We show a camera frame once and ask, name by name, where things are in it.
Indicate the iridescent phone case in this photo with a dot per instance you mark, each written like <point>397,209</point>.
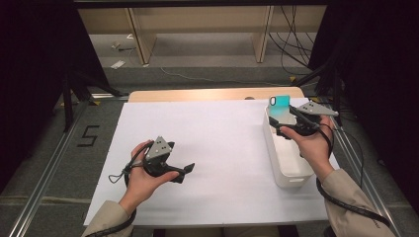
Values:
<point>280,105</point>

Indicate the white paper scrap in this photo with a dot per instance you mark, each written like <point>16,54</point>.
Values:
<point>117,64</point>

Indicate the white plastic box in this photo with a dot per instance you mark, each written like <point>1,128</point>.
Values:
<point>290,164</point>

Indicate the aluminium floor rail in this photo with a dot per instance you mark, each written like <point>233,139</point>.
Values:
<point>42,184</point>
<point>371,191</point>

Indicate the person's right hand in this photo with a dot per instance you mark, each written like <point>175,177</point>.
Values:
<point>313,151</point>

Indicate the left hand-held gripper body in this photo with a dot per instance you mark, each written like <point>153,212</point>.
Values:
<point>158,149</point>

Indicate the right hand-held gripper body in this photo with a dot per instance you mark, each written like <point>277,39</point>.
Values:
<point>318,110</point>

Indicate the person's left hand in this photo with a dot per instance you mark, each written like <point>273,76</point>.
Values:
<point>140,187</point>

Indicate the black metal stand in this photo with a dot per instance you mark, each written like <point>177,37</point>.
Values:
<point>67,108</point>
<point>336,92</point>

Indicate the black curtain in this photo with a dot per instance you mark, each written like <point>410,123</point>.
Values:
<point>29,65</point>
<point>388,82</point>

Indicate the beige wooden desk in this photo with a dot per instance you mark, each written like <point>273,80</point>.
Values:
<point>197,18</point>

